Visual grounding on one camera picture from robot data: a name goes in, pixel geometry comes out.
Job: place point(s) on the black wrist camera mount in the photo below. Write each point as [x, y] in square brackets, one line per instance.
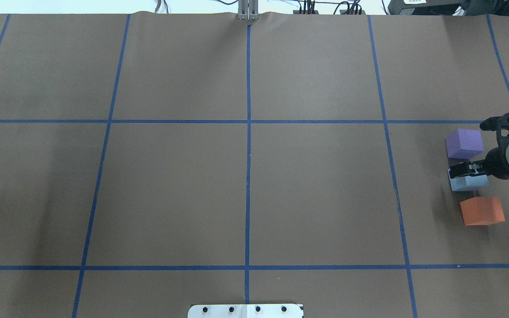
[499, 125]

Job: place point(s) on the purple foam block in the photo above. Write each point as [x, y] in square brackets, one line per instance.
[464, 144]

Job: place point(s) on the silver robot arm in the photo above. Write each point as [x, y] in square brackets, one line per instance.
[471, 176]

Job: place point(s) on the light blue foam block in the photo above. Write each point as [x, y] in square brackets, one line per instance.
[468, 183]

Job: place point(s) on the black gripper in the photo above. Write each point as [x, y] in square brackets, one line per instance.
[496, 164]

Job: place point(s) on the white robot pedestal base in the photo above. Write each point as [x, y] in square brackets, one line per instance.
[268, 310]

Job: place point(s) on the aluminium frame post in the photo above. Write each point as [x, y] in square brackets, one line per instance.
[248, 10]

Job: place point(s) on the orange foam block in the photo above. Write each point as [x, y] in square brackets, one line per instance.
[482, 211]

